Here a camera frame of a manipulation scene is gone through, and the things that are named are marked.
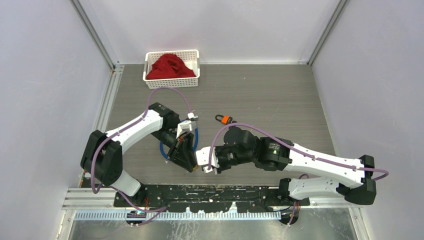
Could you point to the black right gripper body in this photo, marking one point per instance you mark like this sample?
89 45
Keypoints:
226 157

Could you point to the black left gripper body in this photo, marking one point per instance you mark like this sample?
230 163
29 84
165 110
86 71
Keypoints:
170 136

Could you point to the orange black padlock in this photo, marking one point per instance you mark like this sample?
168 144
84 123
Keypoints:
224 119

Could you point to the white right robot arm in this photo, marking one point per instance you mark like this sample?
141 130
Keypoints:
333 176

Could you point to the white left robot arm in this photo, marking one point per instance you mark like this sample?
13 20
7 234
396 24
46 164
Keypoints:
103 154

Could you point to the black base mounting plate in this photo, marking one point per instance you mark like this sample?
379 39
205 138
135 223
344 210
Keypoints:
214 198

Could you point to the white perforated plastic basket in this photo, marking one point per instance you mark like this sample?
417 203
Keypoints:
190 57

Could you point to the red cloth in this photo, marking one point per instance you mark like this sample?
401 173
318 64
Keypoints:
169 66

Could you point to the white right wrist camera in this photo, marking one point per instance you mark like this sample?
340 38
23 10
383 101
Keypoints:
202 158

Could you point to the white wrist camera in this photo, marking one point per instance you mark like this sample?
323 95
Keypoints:
187 125
202 158

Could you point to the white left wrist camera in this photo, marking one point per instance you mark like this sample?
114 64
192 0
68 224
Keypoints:
187 125

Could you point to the blue cable lock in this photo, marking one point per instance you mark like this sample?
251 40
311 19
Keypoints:
195 145

